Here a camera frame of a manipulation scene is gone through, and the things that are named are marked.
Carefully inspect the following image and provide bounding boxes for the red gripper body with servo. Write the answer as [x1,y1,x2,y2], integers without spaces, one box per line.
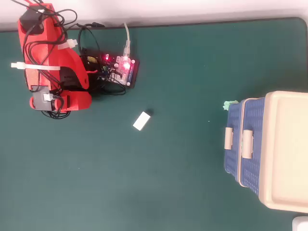
[29,85,64,112]

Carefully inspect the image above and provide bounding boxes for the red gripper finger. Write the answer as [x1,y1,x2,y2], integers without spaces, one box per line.
[63,90,92,111]

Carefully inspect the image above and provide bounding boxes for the small white cube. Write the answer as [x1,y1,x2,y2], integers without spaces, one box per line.
[132,111,152,131]

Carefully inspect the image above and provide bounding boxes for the blue wicker drawer plain handle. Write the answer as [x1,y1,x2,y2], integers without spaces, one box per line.
[223,100,244,180]

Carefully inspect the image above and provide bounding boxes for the motor controller circuit board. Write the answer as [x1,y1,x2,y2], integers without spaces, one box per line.
[101,54,136,87]

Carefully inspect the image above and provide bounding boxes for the electronics control board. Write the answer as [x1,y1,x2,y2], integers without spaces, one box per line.
[80,48,141,90]

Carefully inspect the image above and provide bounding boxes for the dark green table mat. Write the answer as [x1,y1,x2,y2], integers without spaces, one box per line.
[0,16,308,231]

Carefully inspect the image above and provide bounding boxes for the green putty lump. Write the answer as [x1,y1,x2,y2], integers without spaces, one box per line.
[223,100,239,111]

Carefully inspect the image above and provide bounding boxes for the white object at edge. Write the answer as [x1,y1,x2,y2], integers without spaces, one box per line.
[292,216,308,231]

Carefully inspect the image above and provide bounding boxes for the black arm servo cables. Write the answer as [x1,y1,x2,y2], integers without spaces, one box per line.
[11,0,79,121]

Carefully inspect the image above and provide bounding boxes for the white USB cable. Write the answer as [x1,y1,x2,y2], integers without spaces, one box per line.
[123,22,132,58]

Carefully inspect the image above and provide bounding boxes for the black power cable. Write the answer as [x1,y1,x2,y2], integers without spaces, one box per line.
[78,22,105,57]

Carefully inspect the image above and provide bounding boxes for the blue wicker drawer with putty handle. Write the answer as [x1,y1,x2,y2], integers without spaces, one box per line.
[240,97,267,195]

